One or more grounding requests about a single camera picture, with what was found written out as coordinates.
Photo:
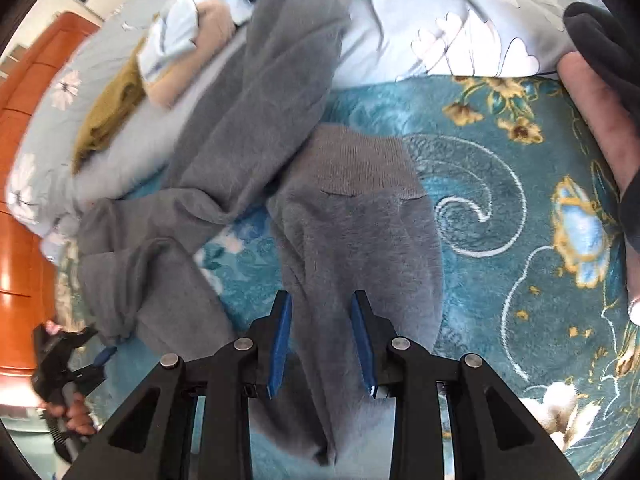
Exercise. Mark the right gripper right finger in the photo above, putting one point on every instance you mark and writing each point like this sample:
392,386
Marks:
394,367

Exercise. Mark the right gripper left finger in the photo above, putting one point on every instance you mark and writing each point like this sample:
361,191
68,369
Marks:
251,367

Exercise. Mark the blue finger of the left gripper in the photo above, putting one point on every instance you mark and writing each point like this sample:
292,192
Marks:
104,356

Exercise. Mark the grey fleece sweatpants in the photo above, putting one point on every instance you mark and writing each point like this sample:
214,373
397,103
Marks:
347,210

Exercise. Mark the person's left hand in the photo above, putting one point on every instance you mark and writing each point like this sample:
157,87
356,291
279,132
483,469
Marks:
76,416

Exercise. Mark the person's right hand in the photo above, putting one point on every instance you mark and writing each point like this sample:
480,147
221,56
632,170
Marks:
617,135

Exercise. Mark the orange wooden headboard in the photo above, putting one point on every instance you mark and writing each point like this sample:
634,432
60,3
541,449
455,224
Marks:
27,279

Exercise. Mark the teal floral blanket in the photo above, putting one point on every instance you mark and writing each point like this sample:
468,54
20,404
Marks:
533,251

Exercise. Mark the olive green garment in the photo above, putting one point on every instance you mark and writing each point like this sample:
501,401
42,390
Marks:
109,111

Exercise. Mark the beige pink garment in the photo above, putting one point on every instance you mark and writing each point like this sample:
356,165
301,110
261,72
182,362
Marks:
215,30

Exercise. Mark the light blue shirt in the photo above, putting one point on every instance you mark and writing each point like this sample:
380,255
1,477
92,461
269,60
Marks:
173,33

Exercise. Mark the black sleeve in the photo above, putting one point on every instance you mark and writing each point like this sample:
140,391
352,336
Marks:
608,50

